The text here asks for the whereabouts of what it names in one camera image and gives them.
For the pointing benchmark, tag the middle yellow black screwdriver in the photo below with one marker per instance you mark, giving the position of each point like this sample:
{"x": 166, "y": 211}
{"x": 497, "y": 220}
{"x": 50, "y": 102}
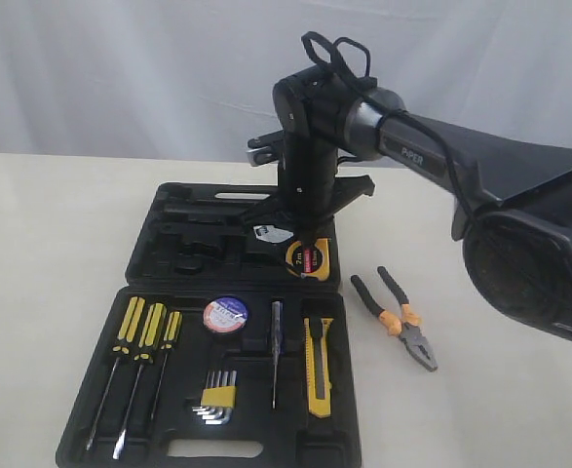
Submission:
{"x": 144, "y": 356}

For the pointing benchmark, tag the large yellow black screwdriver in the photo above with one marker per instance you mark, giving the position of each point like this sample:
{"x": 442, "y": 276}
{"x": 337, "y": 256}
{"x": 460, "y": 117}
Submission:
{"x": 120, "y": 350}

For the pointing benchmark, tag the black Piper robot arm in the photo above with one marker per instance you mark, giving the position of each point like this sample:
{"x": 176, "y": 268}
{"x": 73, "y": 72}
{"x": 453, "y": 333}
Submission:
{"x": 513, "y": 200}

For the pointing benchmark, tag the yellow utility knife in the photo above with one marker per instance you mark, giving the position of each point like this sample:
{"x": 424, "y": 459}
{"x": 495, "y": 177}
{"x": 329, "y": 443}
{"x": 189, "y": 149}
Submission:
{"x": 316, "y": 365}

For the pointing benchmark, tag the white backdrop curtain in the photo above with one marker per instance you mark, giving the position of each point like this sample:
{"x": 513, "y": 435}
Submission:
{"x": 193, "y": 79}

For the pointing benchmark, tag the claw hammer black handle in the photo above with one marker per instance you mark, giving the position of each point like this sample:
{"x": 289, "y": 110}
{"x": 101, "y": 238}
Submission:
{"x": 214, "y": 207}

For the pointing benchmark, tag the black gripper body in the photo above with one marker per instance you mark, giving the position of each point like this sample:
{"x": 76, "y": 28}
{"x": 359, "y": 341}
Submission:
{"x": 306, "y": 179}

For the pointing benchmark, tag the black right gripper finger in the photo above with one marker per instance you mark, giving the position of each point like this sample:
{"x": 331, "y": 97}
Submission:
{"x": 346, "y": 190}

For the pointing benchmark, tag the clear tester screwdriver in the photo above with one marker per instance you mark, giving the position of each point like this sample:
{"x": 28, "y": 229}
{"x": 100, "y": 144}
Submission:
{"x": 276, "y": 345}

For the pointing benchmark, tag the hex key set yellow holder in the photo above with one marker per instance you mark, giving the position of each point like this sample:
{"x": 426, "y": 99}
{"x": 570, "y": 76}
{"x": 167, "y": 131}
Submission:
{"x": 218, "y": 398}

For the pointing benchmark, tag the silver adjustable wrench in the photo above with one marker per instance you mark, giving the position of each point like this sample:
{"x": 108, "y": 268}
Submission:
{"x": 271, "y": 234}

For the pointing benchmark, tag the black plastic tool case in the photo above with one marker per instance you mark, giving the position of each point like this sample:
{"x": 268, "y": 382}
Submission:
{"x": 185, "y": 262}

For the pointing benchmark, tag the small yellow black screwdriver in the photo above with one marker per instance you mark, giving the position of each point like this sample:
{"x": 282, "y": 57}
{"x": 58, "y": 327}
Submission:
{"x": 170, "y": 338}

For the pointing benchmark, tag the orange black combination pliers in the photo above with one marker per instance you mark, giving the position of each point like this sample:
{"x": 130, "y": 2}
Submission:
{"x": 406, "y": 326}

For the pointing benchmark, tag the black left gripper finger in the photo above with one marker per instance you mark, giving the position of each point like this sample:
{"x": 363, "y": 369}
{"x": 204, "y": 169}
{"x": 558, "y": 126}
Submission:
{"x": 270, "y": 208}

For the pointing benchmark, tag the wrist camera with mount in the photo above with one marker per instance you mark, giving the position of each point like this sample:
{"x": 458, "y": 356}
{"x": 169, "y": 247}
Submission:
{"x": 265, "y": 149}

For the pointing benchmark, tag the black electrical tape roll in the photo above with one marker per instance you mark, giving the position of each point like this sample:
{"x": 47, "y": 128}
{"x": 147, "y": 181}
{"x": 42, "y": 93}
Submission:
{"x": 225, "y": 315}

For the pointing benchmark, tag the yellow 2m tape measure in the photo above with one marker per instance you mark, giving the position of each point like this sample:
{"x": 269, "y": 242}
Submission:
{"x": 309, "y": 262}

